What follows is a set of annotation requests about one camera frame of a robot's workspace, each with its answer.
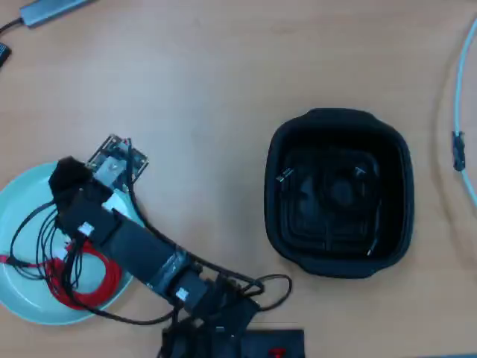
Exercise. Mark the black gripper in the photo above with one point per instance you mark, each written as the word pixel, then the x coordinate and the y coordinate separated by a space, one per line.
pixel 87 209

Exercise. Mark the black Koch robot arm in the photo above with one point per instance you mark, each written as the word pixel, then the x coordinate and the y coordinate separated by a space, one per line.
pixel 138 242

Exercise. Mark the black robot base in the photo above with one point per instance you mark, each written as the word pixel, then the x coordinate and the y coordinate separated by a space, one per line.
pixel 261 341

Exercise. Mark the green round bowl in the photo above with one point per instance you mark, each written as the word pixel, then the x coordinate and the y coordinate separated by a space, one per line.
pixel 22 201

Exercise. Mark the black square bowl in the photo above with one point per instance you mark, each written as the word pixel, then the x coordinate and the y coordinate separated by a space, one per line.
pixel 398 209

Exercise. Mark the grey USB hub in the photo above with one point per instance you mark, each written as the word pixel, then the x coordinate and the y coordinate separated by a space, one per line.
pixel 52 11

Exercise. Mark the bare circuit board wrist camera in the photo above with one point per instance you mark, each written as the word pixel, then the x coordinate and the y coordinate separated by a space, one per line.
pixel 112 168

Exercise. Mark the red base switch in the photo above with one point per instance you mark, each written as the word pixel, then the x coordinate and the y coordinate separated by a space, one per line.
pixel 277 353

